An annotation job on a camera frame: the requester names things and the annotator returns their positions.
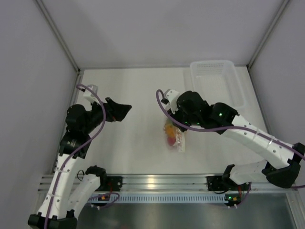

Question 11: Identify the aluminium mounting rail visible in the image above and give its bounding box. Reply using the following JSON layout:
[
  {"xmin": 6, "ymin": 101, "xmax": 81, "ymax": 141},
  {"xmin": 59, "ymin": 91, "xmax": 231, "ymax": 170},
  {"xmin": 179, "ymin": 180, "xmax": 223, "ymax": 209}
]
[{"xmin": 38, "ymin": 173, "xmax": 275, "ymax": 192}]

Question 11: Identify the white plastic basket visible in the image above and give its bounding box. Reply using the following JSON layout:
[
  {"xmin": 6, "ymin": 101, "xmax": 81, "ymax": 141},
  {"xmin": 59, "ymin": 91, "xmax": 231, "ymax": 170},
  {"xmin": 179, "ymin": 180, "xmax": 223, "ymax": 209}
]
[{"xmin": 190, "ymin": 60, "xmax": 246, "ymax": 111}]

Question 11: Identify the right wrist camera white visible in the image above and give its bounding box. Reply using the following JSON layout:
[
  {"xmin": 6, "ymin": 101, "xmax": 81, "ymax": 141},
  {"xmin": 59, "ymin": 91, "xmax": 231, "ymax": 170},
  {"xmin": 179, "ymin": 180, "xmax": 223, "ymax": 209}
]
[{"xmin": 165, "ymin": 89, "xmax": 180, "ymax": 114}]

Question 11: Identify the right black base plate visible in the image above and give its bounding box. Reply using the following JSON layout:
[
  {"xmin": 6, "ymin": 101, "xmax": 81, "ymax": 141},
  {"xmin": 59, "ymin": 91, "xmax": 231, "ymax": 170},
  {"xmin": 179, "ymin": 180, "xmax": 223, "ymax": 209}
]
[{"xmin": 206, "ymin": 176, "xmax": 229, "ymax": 193}]

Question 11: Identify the clear zip top bag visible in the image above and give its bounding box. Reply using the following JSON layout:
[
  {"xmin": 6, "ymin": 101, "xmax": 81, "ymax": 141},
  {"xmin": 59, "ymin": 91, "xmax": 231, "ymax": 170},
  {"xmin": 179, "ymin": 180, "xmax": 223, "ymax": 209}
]
[{"xmin": 163, "ymin": 118, "xmax": 185, "ymax": 153}]

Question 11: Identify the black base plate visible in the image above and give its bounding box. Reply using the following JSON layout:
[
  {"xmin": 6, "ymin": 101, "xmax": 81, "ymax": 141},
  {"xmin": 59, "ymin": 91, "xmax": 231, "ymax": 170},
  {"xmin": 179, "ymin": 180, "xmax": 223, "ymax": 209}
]
[
  {"xmin": 98, "ymin": 176, "xmax": 123, "ymax": 192},
  {"xmin": 206, "ymin": 176, "xmax": 229, "ymax": 193}
]

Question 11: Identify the white slotted cable duct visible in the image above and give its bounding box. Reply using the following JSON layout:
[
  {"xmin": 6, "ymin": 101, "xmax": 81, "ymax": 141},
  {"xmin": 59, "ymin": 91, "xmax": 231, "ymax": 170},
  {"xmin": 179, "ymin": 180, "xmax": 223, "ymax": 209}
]
[{"xmin": 90, "ymin": 193, "xmax": 229, "ymax": 204}]

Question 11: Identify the fake pineapple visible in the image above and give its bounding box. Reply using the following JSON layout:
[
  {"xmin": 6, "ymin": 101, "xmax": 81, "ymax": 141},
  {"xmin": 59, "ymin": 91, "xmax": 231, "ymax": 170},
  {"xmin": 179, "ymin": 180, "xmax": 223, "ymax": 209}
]
[{"xmin": 163, "ymin": 122, "xmax": 177, "ymax": 138}]

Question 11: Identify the fake red apple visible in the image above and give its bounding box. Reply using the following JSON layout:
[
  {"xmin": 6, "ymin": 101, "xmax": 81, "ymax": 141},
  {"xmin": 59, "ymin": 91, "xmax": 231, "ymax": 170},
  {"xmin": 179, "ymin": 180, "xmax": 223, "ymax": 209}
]
[{"xmin": 167, "ymin": 137, "xmax": 176, "ymax": 147}]

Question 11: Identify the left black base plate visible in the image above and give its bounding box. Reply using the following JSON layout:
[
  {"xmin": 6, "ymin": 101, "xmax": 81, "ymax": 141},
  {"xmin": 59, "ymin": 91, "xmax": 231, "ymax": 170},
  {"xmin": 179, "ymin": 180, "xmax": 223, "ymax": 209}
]
[{"xmin": 98, "ymin": 176, "xmax": 123, "ymax": 192}]

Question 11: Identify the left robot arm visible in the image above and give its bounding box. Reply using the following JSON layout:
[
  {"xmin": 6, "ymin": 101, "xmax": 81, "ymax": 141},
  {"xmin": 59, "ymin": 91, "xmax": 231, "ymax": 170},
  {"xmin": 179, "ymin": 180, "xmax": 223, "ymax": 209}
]
[{"xmin": 28, "ymin": 97, "xmax": 132, "ymax": 229}]

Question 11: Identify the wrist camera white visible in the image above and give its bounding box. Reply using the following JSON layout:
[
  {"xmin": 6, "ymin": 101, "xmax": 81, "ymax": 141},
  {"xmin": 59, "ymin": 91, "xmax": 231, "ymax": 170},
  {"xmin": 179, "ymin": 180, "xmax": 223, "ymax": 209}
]
[
  {"xmin": 165, "ymin": 89, "xmax": 180, "ymax": 114},
  {"xmin": 83, "ymin": 84, "xmax": 98, "ymax": 104}
]

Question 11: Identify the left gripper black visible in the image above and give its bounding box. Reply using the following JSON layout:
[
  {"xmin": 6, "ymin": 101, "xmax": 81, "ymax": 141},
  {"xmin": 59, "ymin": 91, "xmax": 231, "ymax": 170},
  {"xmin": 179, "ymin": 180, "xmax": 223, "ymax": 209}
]
[{"xmin": 82, "ymin": 97, "xmax": 132, "ymax": 135}]

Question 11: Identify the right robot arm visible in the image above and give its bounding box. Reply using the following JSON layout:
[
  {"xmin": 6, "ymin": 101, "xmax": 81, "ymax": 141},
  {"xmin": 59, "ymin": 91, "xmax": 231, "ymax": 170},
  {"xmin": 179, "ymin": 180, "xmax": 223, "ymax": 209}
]
[{"xmin": 165, "ymin": 90, "xmax": 305, "ymax": 189}]

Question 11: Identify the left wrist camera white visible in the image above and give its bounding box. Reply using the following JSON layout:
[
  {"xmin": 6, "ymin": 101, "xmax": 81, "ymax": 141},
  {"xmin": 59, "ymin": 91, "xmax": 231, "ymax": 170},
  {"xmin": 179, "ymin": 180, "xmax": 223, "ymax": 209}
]
[{"xmin": 83, "ymin": 84, "xmax": 98, "ymax": 104}]

